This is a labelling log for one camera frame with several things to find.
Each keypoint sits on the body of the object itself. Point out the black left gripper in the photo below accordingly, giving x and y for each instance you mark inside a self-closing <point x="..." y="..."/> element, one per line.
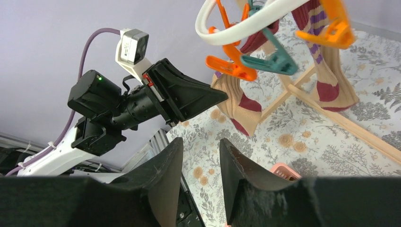
<point x="169" y="93"/>

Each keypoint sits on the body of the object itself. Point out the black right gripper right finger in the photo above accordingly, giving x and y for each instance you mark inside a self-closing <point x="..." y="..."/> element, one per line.
<point x="256" y="197"/>

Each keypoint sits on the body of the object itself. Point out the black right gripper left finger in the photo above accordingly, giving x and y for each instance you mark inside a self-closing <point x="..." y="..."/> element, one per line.
<point x="144" y="197"/>

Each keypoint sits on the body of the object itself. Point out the pink basket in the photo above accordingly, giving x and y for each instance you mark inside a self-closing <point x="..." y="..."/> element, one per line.
<point x="284" y="171"/>

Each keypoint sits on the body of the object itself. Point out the beige maroon striped sock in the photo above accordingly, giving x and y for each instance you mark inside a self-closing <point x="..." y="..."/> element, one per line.
<point x="243" y="112"/>

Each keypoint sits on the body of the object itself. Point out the white round clip hanger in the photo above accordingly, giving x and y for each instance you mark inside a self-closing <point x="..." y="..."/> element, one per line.
<point x="213" y="26"/>

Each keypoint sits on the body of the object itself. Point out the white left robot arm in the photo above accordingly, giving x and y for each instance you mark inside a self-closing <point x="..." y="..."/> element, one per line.
<point x="106" y="111"/>

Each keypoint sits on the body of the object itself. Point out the floral table mat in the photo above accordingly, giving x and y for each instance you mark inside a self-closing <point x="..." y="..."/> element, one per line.
<point x="300" y="136"/>

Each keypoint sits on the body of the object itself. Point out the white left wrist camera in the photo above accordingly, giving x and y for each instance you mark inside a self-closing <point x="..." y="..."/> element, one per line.
<point x="131" y="51"/>

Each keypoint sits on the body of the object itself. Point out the wooden rack frame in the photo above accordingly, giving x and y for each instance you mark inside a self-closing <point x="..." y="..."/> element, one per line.
<point x="330" y="110"/>

